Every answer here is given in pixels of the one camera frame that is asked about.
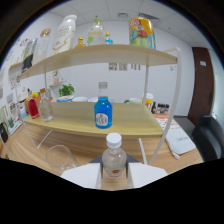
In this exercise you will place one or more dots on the spice jar black lid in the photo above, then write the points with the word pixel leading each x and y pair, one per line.
pixel 166 109
pixel 159 109

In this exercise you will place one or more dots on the green mug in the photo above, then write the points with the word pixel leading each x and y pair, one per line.
pixel 135 100

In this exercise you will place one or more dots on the orange magazine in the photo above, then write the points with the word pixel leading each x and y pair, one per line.
pixel 163 120

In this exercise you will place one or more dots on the small blue bottle yellow cap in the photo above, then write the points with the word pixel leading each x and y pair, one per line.
pixel 108 39

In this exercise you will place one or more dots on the blue rimmed bowl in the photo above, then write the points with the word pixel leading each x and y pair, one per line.
pixel 65 99

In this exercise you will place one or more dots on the dark sauce bottle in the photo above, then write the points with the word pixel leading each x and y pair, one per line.
pixel 153 108

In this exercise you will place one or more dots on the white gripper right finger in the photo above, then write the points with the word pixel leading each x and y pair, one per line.
pixel 145 173

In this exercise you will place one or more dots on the red liquid bottle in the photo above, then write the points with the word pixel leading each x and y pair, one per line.
pixel 33 108

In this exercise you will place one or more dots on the clear bottle amber cap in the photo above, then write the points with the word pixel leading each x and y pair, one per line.
pixel 46 108

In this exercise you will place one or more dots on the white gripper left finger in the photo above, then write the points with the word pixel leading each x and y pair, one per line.
pixel 81 175

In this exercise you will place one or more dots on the white fabric pouch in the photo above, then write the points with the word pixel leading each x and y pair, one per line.
pixel 180 141

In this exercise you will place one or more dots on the yellow cartoon can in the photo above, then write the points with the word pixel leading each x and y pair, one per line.
pixel 141 33

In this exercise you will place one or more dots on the small white bowl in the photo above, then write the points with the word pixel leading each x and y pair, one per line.
pixel 80 99

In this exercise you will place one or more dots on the tall white milk bottle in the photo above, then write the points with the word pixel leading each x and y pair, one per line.
pixel 65 33

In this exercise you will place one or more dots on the small wall picture cards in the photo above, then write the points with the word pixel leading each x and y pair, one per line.
pixel 123 67

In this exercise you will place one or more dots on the ceiling air vent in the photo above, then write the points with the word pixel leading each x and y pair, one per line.
pixel 148 16

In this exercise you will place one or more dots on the clear bottle green cap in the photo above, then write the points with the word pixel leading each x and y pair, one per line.
pixel 96 33

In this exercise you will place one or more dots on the green potted plant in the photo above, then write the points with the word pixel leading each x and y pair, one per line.
pixel 66 90

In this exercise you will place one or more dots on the clear drinking glass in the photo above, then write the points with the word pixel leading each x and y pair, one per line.
pixel 60 159

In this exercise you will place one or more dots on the two-tier wooden shelf rack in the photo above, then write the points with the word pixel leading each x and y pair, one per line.
pixel 100 53

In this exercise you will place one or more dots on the black chair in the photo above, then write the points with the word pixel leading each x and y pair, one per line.
pixel 208 136

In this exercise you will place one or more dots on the black handbag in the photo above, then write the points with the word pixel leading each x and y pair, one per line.
pixel 3 133

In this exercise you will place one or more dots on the yellow red tub white lid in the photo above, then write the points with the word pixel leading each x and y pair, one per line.
pixel 149 100

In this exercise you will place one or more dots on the blue liquid bottle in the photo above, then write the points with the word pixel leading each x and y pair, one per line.
pixel 103 115

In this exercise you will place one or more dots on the large white bowl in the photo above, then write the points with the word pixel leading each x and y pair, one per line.
pixel 91 99

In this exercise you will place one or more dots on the wooden wall shelf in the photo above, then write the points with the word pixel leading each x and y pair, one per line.
pixel 15 65

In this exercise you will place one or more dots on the glass jar cork lid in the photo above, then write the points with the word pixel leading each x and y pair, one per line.
pixel 42 46

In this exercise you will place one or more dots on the clear bottle orange label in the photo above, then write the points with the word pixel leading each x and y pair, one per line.
pixel 114 160

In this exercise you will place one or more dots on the brown door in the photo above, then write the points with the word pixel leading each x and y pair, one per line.
pixel 201 86

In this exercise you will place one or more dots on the amber liquid bottle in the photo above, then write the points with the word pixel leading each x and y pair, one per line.
pixel 80 43

